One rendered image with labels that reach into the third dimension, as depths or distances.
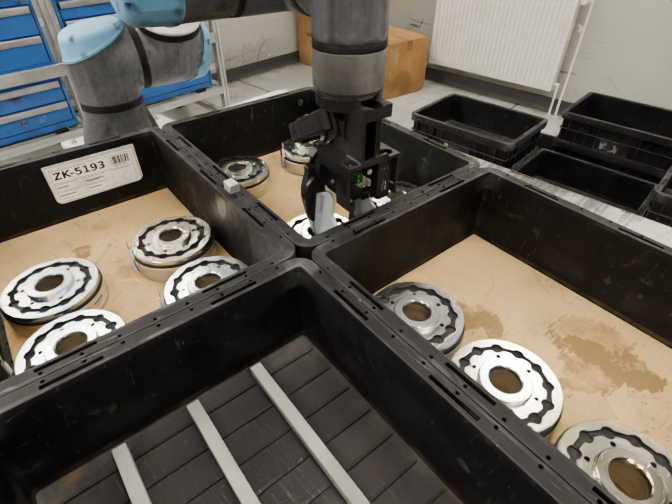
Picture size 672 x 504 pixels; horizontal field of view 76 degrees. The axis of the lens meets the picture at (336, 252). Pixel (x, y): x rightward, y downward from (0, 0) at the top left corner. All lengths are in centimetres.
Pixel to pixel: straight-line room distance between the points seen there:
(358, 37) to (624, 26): 307
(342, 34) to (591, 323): 41
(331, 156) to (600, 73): 311
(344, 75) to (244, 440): 35
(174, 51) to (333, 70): 56
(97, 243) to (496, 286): 54
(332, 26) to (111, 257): 42
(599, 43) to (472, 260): 296
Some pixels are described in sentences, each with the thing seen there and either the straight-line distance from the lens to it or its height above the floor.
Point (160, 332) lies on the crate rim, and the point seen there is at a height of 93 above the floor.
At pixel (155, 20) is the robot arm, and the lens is 46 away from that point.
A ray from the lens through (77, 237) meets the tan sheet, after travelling 72.
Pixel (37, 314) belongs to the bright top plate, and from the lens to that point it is 56.
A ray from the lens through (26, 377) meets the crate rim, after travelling 40.
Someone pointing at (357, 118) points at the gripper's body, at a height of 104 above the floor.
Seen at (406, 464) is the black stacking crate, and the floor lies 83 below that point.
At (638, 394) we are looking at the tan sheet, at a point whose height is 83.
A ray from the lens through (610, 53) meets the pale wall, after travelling 348.
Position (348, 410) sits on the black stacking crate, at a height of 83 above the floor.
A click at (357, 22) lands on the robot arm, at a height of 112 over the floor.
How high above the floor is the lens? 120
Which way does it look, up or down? 40 degrees down
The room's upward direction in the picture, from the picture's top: straight up
